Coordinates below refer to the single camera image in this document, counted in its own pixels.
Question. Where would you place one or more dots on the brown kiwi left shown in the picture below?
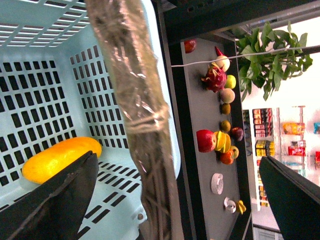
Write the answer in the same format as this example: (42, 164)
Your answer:
(225, 108)

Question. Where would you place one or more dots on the yellow star fruit front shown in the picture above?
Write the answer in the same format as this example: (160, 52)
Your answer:
(220, 140)

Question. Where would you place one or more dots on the red yellow small apple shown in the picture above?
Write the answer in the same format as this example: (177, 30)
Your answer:
(235, 151)

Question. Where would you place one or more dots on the brown kiwi right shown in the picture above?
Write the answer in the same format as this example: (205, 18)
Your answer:
(225, 126)

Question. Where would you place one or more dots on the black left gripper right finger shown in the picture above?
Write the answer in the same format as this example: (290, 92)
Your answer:
(294, 200)

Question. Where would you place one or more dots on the green apple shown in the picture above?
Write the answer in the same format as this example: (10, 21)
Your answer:
(230, 82)

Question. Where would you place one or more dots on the dark purple passion fruit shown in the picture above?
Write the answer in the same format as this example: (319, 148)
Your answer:
(237, 133)

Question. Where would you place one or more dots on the green potted plant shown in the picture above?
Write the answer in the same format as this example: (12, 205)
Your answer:
(266, 57)

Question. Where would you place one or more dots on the brown kiwi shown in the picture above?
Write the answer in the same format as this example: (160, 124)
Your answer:
(225, 108)
(225, 126)

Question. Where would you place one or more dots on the white drinks shelf right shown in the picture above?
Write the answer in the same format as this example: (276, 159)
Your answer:
(291, 135)

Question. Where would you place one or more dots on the pink dragon fruit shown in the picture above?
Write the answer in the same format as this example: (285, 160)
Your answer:
(215, 78)

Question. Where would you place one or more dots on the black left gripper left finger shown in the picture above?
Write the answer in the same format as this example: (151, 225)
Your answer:
(54, 210)

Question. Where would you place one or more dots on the yellow orange mango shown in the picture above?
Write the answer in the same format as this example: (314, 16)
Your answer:
(46, 164)

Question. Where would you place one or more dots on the yellow star fruit back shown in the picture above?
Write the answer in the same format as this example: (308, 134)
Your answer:
(227, 144)

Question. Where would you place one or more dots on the red apple on shelf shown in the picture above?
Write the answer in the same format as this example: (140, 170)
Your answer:
(206, 140)

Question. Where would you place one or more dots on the white crumpled foam net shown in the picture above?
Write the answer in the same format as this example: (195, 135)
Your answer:
(229, 205)

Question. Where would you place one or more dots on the pale round melon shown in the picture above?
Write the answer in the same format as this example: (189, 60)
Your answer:
(227, 95)

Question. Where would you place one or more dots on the orange persimmon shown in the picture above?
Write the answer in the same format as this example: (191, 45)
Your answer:
(227, 158)

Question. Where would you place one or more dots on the basket handle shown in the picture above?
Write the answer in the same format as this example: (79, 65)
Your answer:
(122, 34)

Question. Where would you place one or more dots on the yellow star fruit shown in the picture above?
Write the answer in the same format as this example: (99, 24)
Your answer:
(227, 144)
(240, 207)
(220, 140)

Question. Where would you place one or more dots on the yellow star fruit right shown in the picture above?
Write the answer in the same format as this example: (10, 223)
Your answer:
(240, 207)

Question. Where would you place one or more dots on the light blue plastic basket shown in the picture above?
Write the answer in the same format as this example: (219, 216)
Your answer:
(54, 86)

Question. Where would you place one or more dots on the white dragon fruit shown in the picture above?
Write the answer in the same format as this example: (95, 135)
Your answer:
(222, 61)

